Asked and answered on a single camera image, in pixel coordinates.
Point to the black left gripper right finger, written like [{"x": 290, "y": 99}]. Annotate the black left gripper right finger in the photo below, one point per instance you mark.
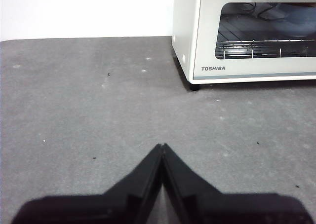
[{"x": 222, "y": 209}]

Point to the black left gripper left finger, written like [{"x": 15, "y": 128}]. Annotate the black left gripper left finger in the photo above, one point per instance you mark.
[{"x": 98, "y": 209}]

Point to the cream toaster oven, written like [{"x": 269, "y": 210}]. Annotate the cream toaster oven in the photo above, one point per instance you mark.
[{"x": 185, "y": 24}]

